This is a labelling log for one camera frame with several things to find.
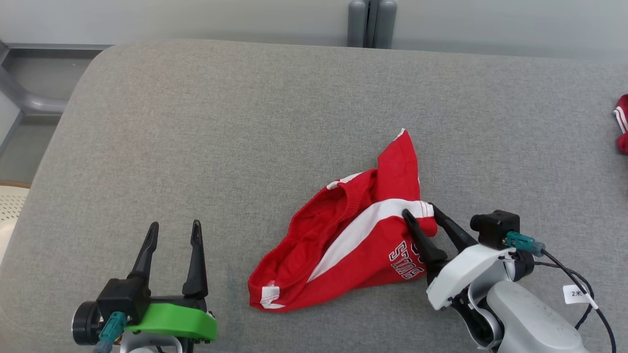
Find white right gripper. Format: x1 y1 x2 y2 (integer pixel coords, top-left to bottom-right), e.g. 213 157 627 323
401 203 535 346

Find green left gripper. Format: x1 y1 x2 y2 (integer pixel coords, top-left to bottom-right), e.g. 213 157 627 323
72 220 218 346

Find red Bulls basketball shorts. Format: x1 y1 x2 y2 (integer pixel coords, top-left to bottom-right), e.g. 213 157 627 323
248 128 438 313

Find red numbered basketball jersey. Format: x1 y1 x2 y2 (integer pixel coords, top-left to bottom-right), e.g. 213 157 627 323
612 94 628 155

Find cream perforated plastic basket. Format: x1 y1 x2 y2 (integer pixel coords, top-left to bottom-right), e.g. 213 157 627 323
0 180 31 263

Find grey curved metal tube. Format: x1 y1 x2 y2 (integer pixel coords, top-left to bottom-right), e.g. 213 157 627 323
0 65 68 114

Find teal cable connector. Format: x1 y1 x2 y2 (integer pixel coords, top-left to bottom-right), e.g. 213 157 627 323
92 311 128 353
504 231 546 257

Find thin black cable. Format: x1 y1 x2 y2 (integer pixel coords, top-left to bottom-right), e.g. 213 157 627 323
532 248 617 353

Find white cable label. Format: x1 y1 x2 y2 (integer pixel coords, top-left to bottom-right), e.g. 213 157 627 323
563 284 599 309

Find grey partition post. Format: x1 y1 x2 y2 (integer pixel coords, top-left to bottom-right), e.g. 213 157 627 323
347 0 398 49

